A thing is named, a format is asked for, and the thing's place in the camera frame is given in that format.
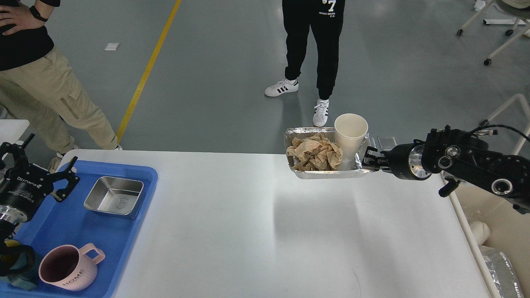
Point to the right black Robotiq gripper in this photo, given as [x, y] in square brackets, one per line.
[404, 161]

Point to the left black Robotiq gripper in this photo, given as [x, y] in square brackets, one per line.
[20, 190]

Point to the cream paper cup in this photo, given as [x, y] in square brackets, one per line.
[350, 130]

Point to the brown paper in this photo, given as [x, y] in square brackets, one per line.
[315, 153]

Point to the square metal tin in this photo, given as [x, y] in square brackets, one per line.
[115, 197]

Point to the aluminium foil tray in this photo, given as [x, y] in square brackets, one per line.
[351, 169]

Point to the pink HOME mug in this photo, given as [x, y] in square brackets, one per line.
[71, 268]

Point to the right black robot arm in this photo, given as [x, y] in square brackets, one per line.
[464, 157]

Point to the right floor plate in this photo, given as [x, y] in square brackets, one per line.
[386, 143]

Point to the white side table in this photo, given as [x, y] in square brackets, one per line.
[12, 129]

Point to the blue plastic tray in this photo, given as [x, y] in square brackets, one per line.
[70, 223]

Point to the person in khaki trousers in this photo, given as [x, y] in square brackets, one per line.
[38, 84]

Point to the teal mug in tray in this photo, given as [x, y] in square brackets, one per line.
[20, 277]

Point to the beige plastic bin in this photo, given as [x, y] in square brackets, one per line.
[509, 230]

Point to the foil tray inside bin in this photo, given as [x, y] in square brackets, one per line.
[502, 272]

